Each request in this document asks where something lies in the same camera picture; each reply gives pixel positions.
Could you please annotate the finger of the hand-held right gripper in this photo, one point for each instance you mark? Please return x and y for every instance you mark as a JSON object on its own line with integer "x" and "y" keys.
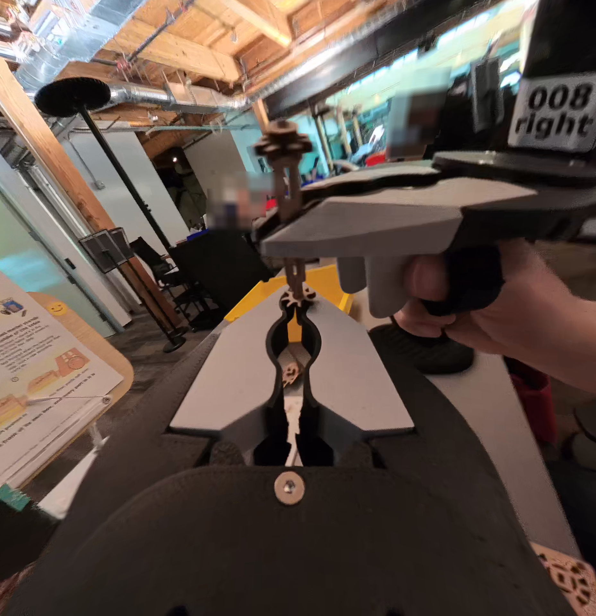
{"x": 375, "y": 177}
{"x": 375, "y": 226}

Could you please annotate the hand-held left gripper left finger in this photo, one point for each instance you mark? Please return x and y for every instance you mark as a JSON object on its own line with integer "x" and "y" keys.
{"x": 221, "y": 385}

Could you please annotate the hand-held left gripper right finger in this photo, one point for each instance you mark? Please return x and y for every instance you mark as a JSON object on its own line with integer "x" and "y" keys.
{"x": 360, "y": 385}

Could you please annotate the person's right forearm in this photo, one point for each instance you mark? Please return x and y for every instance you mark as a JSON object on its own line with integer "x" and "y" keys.
{"x": 586, "y": 346}

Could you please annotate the laser-cut plywood parts sheet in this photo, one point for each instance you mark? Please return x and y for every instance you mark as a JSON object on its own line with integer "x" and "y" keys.
{"x": 541, "y": 553}

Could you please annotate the person's right hand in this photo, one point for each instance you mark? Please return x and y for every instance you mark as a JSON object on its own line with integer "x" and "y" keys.
{"x": 524, "y": 313}

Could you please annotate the black textured pad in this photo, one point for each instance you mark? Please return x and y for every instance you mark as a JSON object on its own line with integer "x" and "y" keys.
{"x": 423, "y": 356}

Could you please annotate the small wooden part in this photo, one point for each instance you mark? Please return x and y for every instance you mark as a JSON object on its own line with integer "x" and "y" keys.
{"x": 290, "y": 378}

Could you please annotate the yellow plastic bin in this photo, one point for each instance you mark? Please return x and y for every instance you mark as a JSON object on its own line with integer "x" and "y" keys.
{"x": 252, "y": 303}

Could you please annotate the black draped table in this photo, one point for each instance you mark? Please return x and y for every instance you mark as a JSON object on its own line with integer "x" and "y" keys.
{"x": 221, "y": 269}

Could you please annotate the instruction sheet on clipboard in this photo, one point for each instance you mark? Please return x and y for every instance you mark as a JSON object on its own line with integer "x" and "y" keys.
{"x": 100, "y": 346}

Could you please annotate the black folding chair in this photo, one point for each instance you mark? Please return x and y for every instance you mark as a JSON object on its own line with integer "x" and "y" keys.
{"x": 151, "y": 260}

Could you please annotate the red plastic item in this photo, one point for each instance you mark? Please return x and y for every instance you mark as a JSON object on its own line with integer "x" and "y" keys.
{"x": 533, "y": 409}

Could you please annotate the white poster stand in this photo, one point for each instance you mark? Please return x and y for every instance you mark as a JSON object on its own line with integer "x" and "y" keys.
{"x": 71, "y": 486}

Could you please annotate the yellow smiley sticker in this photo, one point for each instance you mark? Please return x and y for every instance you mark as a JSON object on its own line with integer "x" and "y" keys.
{"x": 57, "y": 308}

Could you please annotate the laminated instruction poster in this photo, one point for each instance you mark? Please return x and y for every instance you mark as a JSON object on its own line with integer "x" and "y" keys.
{"x": 38, "y": 433}

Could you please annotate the black kit box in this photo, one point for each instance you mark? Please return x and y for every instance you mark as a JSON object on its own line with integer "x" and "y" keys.
{"x": 18, "y": 539}

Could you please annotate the wooden column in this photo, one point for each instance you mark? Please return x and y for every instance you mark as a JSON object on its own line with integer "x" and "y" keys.
{"x": 52, "y": 163}

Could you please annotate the black pole stand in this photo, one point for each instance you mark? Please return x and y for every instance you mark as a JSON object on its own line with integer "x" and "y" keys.
{"x": 71, "y": 96}

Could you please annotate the black display frame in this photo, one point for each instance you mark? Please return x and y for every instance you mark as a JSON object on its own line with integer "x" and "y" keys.
{"x": 103, "y": 250}

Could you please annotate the silver ventilation duct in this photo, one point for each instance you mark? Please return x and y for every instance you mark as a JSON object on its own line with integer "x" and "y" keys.
{"x": 62, "y": 53}

